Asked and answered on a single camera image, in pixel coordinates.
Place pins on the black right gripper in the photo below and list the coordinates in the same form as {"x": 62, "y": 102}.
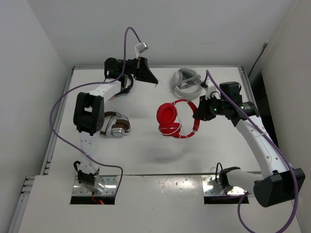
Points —
{"x": 202, "y": 112}

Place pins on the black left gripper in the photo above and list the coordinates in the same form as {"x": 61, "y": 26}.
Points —
{"x": 141, "y": 71}

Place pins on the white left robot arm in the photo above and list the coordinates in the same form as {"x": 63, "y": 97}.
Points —
{"x": 89, "y": 115}

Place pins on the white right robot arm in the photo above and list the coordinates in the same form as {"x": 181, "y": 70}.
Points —
{"x": 278, "y": 182}

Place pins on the black headphones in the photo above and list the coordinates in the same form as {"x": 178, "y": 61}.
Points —
{"x": 127, "y": 82}

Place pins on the grey white headphones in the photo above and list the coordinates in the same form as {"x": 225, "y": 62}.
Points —
{"x": 186, "y": 83}

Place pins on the brown silver headphones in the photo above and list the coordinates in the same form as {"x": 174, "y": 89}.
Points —
{"x": 117, "y": 126}

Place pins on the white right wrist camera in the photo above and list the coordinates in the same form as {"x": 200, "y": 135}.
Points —
{"x": 210, "y": 89}

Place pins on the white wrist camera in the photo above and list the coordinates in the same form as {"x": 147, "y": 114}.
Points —
{"x": 210, "y": 89}
{"x": 140, "y": 48}

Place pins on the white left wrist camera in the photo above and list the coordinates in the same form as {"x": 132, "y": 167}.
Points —
{"x": 140, "y": 48}

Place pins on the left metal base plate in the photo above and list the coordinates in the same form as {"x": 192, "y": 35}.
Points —
{"x": 104, "y": 186}

